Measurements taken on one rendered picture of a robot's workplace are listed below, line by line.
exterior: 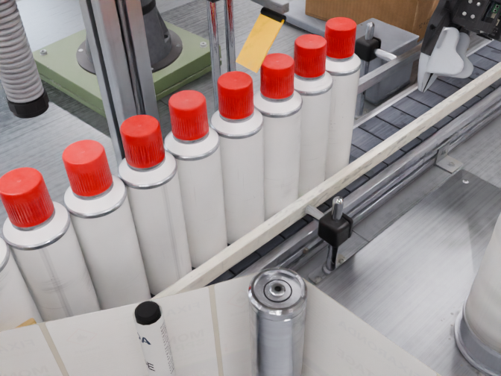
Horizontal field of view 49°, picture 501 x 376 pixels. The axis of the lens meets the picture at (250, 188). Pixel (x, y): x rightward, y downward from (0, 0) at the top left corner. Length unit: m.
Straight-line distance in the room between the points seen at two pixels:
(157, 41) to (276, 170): 0.47
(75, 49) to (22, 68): 0.59
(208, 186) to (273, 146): 0.09
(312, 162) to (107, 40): 0.26
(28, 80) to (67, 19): 0.81
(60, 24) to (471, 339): 1.03
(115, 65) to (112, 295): 0.23
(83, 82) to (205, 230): 0.49
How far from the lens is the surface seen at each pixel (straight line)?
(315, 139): 0.62
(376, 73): 0.78
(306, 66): 0.58
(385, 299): 0.60
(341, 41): 0.61
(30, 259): 0.47
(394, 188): 0.78
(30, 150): 0.92
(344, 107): 0.65
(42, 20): 1.33
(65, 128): 0.95
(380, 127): 0.82
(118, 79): 0.60
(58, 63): 1.05
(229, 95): 0.51
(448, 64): 0.80
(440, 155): 0.85
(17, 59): 0.50
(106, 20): 0.57
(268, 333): 0.37
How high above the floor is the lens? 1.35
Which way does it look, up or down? 42 degrees down
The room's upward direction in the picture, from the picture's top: 2 degrees counter-clockwise
